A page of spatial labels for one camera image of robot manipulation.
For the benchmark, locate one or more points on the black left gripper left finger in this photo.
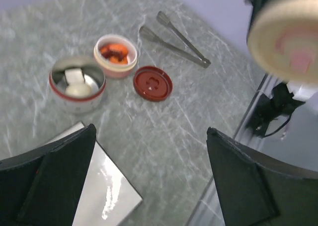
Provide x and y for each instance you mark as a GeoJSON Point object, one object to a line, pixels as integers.
{"type": "Point", "coordinates": [42, 187]}

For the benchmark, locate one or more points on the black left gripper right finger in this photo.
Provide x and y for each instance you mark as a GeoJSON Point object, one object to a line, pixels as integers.
{"type": "Point", "coordinates": [257, 190]}

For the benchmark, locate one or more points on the beige round lid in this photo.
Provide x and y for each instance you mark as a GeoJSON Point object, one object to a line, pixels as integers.
{"type": "Point", "coordinates": [283, 40]}

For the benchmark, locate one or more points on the metal serving tongs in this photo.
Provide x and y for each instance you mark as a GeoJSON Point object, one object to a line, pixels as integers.
{"type": "Point", "coordinates": [188, 51]}

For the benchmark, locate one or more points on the sushi roll piece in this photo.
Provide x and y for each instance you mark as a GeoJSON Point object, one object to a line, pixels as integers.
{"type": "Point", "coordinates": [74, 76]}

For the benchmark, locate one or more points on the metal lunch tin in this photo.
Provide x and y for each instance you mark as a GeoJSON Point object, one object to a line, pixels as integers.
{"type": "Point", "coordinates": [94, 77]}

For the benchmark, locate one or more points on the red round lid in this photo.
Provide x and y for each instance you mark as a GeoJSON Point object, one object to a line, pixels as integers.
{"type": "Point", "coordinates": [152, 83]}

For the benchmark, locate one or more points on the orange fried chicken piece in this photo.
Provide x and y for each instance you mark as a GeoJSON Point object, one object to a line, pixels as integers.
{"type": "Point", "coordinates": [115, 47]}

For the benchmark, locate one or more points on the orange fried shrimp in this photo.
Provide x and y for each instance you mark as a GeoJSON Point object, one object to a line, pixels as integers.
{"type": "Point", "coordinates": [118, 61]}

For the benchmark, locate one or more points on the pink lunch bowl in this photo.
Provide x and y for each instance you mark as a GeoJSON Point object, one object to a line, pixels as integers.
{"type": "Point", "coordinates": [114, 70]}

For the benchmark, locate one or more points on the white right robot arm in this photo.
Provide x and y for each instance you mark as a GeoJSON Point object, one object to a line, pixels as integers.
{"type": "Point", "coordinates": [283, 102]}

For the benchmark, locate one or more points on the white square plate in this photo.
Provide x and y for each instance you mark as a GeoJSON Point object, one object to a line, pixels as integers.
{"type": "Point", "coordinates": [107, 197]}

